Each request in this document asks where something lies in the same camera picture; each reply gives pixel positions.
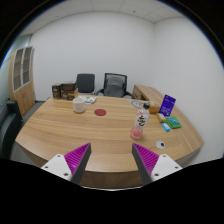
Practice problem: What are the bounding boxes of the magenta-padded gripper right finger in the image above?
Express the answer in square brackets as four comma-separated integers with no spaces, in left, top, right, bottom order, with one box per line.
[131,143,183,185]

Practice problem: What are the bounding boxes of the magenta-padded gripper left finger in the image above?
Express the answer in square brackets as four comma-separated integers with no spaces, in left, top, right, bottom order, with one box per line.
[41,142,92,186]

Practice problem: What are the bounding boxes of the clear drink bottle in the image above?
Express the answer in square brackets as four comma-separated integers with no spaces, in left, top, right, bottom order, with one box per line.
[129,102,152,140]

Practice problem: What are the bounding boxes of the small light blue pack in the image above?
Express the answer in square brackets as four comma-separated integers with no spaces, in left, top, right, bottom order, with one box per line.
[161,122,172,133]

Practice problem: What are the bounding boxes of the small yellow pack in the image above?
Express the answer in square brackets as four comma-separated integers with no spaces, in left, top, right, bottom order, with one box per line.
[155,112,167,123]

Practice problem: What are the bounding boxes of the green box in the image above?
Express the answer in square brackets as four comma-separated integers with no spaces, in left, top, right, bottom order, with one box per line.
[165,115,183,130]

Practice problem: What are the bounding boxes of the orange box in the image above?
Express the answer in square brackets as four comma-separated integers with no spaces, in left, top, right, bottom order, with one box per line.
[148,103,161,115]

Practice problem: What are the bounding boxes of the flat round red coaster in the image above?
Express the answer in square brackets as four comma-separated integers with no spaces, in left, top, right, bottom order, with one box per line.
[93,108,107,117]

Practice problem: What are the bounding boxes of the white patterned cup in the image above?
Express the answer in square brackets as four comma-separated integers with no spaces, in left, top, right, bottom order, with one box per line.
[72,96,86,114]

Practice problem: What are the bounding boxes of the white sheet with round print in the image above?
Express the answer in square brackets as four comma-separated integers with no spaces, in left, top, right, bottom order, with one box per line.
[130,99,148,110]

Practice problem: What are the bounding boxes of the purple box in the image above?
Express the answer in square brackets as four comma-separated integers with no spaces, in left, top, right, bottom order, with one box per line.
[158,94,177,117]

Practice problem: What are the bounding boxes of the green and purple printed leaflet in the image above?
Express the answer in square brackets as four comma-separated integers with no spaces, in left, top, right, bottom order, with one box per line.
[83,95,98,105]

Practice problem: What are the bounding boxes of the tan and brown box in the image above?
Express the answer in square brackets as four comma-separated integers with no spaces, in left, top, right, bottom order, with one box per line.
[61,87,80,101]

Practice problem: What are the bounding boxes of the wooden side desk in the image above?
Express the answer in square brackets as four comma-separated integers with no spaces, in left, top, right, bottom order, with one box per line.
[132,84,166,106]

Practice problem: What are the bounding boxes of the small dark brown box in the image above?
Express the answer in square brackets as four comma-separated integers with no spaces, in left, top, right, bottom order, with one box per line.
[51,83,62,100]

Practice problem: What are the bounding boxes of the black sofa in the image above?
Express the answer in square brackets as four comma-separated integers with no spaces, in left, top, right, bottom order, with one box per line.
[0,99,24,160]

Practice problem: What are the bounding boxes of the black box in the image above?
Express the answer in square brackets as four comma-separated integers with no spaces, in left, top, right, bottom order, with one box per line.
[60,81,77,93]

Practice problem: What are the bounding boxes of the black office chair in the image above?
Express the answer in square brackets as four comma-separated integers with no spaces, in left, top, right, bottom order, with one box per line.
[75,73,96,95]

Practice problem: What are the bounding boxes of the grey mesh office chair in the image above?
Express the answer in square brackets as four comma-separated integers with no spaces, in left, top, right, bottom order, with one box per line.
[95,72,136,100]

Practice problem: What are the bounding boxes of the wooden cabinet with glass doors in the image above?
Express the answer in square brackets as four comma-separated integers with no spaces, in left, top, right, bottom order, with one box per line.
[8,45,36,117]

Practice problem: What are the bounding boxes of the round desk cable grommet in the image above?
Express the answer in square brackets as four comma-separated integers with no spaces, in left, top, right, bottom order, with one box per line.
[155,139,166,150]

